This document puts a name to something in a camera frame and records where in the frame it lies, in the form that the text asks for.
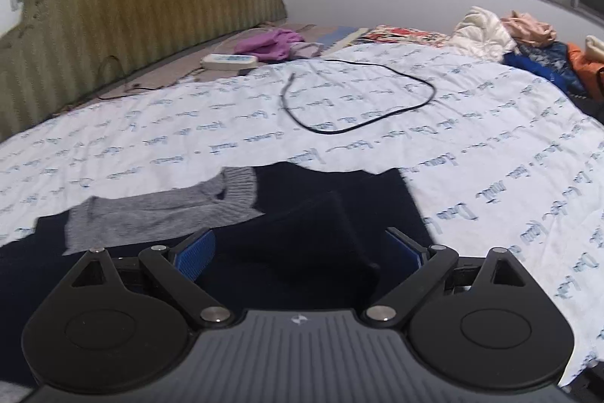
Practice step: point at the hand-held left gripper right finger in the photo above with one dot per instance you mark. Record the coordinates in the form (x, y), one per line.
(405, 252)

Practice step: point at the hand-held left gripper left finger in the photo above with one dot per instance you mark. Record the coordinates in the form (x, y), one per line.
(196, 259)

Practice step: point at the navy and grey sweater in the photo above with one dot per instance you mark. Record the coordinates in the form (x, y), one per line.
(302, 200)

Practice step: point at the white printed bed sheet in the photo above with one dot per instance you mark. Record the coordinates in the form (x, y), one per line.
(472, 148)

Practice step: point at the white power strip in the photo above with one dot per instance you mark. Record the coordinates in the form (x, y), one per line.
(229, 61)

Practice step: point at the red floral cloth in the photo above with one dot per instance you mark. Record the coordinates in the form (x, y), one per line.
(406, 36)

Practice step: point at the blue striped cloth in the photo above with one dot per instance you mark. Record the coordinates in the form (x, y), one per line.
(342, 38)

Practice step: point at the lavender cloth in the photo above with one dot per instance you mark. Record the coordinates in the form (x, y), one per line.
(306, 51)

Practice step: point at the purple cloth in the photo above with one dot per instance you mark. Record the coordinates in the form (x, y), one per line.
(269, 44)

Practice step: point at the white crumpled cloth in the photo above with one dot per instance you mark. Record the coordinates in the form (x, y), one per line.
(481, 34)

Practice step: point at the blue patterned cloth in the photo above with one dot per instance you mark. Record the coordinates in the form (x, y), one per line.
(547, 65)

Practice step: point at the pink cloth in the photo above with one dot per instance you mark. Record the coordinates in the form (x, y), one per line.
(528, 27)

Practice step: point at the orange cloth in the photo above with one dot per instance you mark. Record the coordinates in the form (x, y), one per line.
(585, 60)

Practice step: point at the cream cloth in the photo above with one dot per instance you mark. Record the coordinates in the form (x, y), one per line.
(595, 49)

